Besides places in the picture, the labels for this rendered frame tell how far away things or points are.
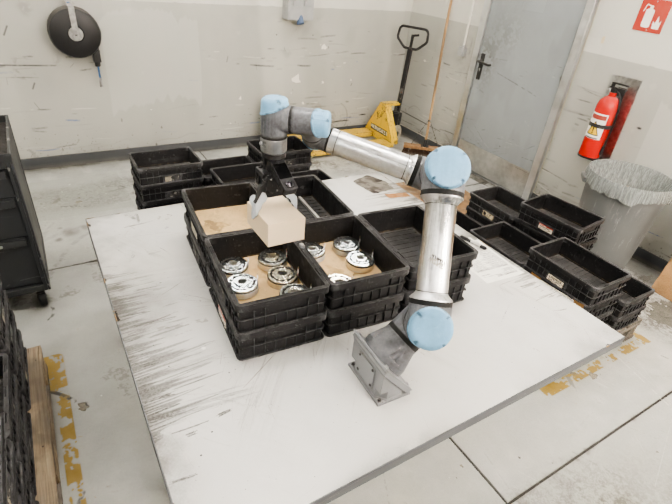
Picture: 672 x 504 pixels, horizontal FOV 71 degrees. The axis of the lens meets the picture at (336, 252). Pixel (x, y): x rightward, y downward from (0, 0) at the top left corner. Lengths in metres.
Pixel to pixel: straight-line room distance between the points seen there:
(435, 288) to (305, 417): 0.51
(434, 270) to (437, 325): 0.14
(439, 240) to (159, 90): 3.82
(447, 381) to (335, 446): 0.43
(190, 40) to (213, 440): 3.89
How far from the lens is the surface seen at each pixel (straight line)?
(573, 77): 4.44
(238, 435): 1.35
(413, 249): 1.89
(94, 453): 2.29
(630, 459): 2.65
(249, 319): 1.41
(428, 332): 1.24
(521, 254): 3.00
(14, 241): 2.81
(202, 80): 4.83
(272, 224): 1.36
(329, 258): 1.75
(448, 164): 1.26
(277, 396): 1.43
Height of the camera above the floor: 1.79
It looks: 33 degrees down
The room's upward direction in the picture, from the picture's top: 6 degrees clockwise
